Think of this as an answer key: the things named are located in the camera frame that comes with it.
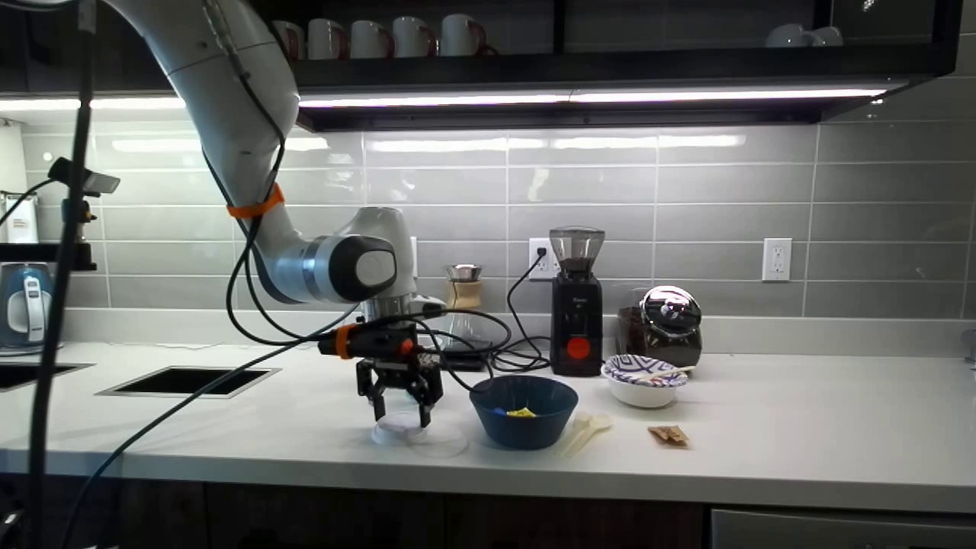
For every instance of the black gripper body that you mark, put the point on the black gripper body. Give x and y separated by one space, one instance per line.
393 359

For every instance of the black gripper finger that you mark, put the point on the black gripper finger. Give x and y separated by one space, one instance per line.
378 401
426 408

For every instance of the white plastic cup lid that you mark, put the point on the white plastic cup lid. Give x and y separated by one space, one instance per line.
400 425

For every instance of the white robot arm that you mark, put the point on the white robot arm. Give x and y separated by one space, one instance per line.
238 89

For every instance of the black small scale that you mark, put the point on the black small scale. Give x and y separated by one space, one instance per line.
465 360

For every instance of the glass pour-over carafe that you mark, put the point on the glass pour-over carafe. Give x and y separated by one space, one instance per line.
465 301

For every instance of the yellow packet in bowl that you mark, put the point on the yellow packet in bowl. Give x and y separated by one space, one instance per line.
524 412

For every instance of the dark blue bowl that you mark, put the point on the dark blue bowl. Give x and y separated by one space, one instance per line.
548 399

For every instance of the pale wooden stirrers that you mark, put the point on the pale wooden stirrers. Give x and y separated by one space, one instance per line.
587 430

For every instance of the black coffee grinder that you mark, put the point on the black coffee grinder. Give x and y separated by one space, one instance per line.
574 304

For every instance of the white patterned bowl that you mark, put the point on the white patterned bowl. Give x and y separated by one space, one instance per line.
643 383

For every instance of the brown packet on counter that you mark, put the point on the brown packet on counter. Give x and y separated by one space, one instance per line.
670 438

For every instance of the chrome round kettle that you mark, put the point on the chrome round kettle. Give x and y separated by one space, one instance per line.
665 323

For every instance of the white mug on shelf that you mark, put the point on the white mug on shelf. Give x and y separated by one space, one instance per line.
370 40
414 37
325 40
292 37
461 37

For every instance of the blue white electric kettle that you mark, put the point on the blue white electric kettle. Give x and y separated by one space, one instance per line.
27 301

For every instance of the black wall shelf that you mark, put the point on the black wall shelf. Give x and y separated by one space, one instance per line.
625 63

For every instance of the black camera on stand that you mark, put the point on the black camera on stand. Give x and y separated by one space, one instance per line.
66 257

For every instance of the white wall outlet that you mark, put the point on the white wall outlet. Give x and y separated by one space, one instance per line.
777 261

